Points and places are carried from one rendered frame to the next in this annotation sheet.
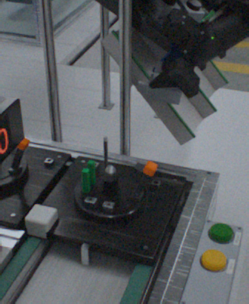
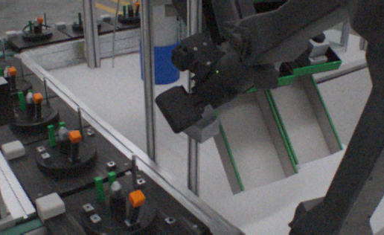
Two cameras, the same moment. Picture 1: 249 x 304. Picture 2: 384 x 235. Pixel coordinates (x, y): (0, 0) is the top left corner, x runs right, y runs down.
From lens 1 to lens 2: 57 cm
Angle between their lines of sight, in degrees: 31
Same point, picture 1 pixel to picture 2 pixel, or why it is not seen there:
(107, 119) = not seen: hidden behind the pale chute
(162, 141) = (266, 190)
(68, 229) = (59, 225)
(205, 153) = not seen: hidden behind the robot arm
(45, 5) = (144, 21)
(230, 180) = not seen: outside the picture
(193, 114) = (273, 169)
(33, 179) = (85, 174)
